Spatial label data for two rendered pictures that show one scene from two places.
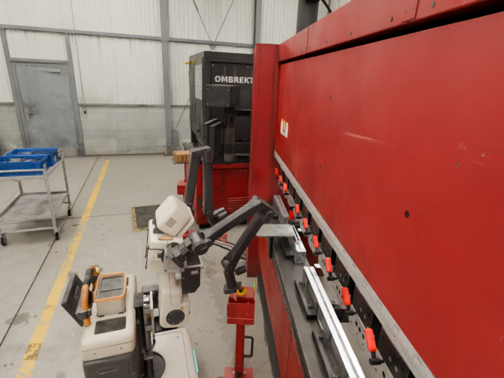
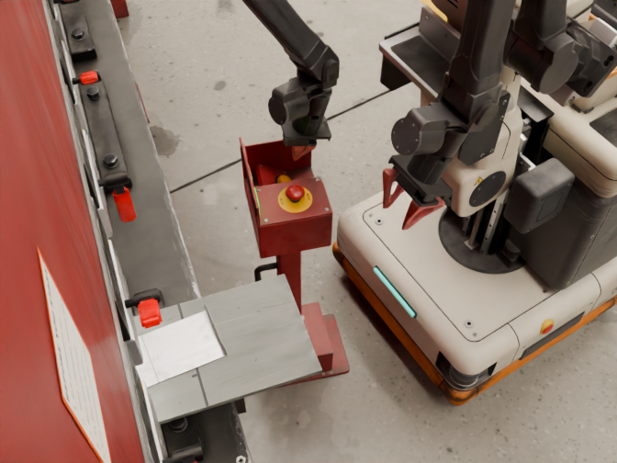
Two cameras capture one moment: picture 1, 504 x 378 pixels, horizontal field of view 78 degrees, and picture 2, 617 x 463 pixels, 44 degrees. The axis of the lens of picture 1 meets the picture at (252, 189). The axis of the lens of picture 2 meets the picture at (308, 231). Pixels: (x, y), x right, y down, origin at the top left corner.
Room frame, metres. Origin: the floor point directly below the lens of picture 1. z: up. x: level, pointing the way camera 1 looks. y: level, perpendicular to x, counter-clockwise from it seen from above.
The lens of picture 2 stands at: (2.59, -0.17, 2.02)
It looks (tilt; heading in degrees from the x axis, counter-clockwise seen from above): 54 degrees down; 166
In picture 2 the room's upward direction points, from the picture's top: straight up
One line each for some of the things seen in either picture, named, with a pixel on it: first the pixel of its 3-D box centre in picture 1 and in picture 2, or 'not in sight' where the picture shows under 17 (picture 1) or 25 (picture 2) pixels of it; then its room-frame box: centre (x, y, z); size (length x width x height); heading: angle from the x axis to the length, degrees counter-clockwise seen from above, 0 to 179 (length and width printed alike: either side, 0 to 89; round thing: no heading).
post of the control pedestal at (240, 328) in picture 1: (239, 346); (288, 282); (1.57, 0.03, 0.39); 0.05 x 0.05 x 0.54; 89
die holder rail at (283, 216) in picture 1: (280, 209); not in sight; (2.59, -0.26, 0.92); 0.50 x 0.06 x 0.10; 6
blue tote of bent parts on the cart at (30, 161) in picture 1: (21, 165); not in sight; (3.61, 2.78, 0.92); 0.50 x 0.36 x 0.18; 109
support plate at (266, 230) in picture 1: (273, 230); (219, 345); (2.03, -0.17, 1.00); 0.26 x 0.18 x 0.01; 96
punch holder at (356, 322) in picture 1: (370, 317); not in sight; (0.88, -0.43, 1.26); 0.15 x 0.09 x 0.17; 6
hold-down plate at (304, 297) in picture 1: (304, 297); (104, 133); (1.44, -0.32, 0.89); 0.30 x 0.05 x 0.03; 6
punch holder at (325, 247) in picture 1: (333, 255); not in sight; (1.28, -0.39, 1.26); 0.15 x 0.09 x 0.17; 6
